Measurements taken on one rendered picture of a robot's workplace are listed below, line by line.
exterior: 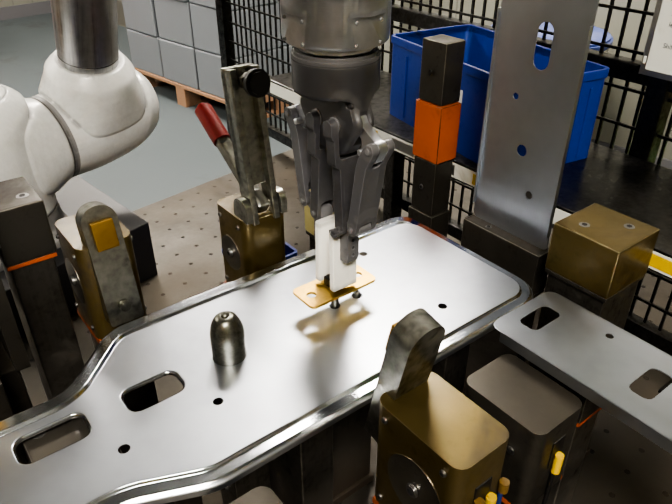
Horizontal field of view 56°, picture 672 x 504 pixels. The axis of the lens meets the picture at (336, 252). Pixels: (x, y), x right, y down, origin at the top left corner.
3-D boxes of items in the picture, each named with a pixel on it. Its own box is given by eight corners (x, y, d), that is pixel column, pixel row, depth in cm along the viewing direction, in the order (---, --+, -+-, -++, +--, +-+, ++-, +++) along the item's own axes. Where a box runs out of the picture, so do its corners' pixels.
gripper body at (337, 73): (269, 40, 53) (275, 144, 58) (331, 63, 47) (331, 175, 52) (339, 28, 57) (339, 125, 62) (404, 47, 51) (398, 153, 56)
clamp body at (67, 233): (137, 497, 81) (72, 253, 62) (106, 445, 89) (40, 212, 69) (183, 471, 85) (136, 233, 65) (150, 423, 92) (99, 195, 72)
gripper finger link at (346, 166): (355, 109, 56) (366, 112, 55) (361, 223, 61) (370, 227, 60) (320, 118, 54) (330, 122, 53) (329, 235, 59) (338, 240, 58)
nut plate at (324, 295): (312, 310, 61) (312, 300, 61) (290, 292, 64) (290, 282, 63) (377, 280, 66) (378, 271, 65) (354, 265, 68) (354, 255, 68)
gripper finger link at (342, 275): (352, 219, 61) (357, 222, 61) (352, 279, 65) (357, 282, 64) (328, 229, 60) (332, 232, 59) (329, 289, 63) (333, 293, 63)
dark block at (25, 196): (84, 503, 80) (-13, 213, 58) (66, 467, 85) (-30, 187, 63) (122, 483, 83) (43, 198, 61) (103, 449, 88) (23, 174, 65)
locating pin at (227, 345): (224, 383, 59) (217, 328, 55) (208, 365, 61) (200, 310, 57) (254, 369, 60) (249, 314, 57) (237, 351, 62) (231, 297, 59)
